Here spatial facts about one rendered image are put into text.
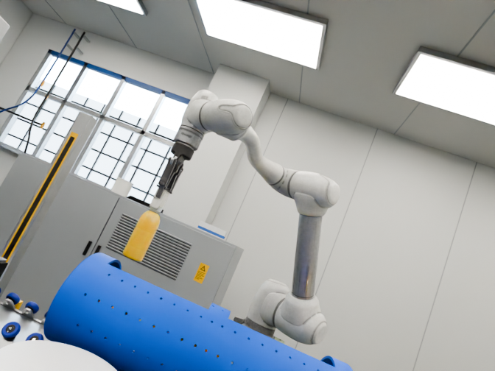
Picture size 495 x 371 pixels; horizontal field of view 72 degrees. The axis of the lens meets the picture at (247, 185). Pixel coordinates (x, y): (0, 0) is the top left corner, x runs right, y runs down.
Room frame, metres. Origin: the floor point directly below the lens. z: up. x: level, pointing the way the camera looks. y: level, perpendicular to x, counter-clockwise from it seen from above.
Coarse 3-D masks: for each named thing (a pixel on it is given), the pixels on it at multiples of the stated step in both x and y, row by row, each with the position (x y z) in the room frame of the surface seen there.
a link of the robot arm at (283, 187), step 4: (284, 168) 1.47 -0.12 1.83; (284, 172) 1.45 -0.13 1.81; (288, 172) 1.46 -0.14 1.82; (292, 172) 1.45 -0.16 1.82; (284, 176) 1.45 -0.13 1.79; (288, 176) 1.44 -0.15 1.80; (284, 180) 1.45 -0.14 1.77; (288, 180) 1.44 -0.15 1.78; (276, 184) 1.46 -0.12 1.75; (280, 184) 1.46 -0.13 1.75; (284, 184) 1.45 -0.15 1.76; (288, 184) 1.44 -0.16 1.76; (276, 188) 1.49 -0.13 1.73; (280, 188) 1.47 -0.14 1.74; (284, 188) 1.46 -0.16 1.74; (288, 188) 1.44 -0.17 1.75; (280, 192) 1.52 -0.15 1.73; (284, 192) 1.47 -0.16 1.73; (288, 192) 1.45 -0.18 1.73; (288, 196) 1.48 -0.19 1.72
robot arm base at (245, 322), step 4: (236, 320) 1.77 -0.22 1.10; (240, 320) 1.77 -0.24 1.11; (244, 320) 1.75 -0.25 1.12; (248, 320) 1.72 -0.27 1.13; (244, 324) 1.74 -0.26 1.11; (248, 324) 1.71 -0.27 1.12; (252, 324) 1.70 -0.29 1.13; (256, 324) 1.69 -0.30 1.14; (252, 328) 1.69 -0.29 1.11; (256, 328) 1.69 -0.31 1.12; (260, 328) 1.68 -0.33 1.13; (264, 328) 1.69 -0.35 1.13; (260, 332) 1.68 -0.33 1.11; (264, 332) 1.69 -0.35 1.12; (268, 332) 1.69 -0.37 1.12; (272, 332) 1.71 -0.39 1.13; (268, 336) 1.69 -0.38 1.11; (272, 336) 1.72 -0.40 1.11
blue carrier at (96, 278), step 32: (96, 256) 1.11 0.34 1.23; (64, 288) 1.02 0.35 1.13; (96, 288) 1.03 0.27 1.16; (128, 288) 1.04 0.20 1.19; (160, 288) 1.08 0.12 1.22; (64, 320) 1.01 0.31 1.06; (96, 320) 1.00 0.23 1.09; (128, 320) 1.00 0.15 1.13; (160, 320) 1.01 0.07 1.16; (192, 320) 1.02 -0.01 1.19; (224, 320) 1.05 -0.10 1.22; (96, 352) 1.03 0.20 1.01; (128, 352) 1.00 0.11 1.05; (160, 352) 0.99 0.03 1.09; (192, 352) 0.99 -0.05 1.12; (224, 352) 0.99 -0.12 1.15; (256, 352) 1.01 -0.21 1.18; (288, 352) 1.03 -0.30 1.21
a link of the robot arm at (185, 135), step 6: (180, 126) 1.13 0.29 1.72; (180, 132) 1.12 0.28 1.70; (186, 132) 1.11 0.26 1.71; (192, 132) 1.11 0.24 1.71; (198, 132) 1.12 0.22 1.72; (174, 138) 1.14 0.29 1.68; (180, 138) 1.11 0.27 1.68; (186, 138) 1.11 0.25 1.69; (192, 138) 1.11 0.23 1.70; (198, 138) 1.13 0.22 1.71; (186, 144) 1.12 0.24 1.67; (192, 144) 1.12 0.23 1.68; (198, 144) 1.14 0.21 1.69
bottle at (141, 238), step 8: (144, 216) 1.12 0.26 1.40; (152, 216) 1.13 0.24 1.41; (136, 224) 1.14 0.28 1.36; (144, 224) 1.12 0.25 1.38; (152, 224) 1.12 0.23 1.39; (136, 232) 1.12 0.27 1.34; (144, 232) 1.12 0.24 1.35; (152, 232) 1.13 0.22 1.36; (136, 240) 1.12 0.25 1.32; (144, 240) 1.12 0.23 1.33; (128, 248) 1.12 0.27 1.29; (136, 248) 1.12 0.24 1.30; (144, 248) 1.13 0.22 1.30; (128, 256) 1.12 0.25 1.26; (136, 256) 1.12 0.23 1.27
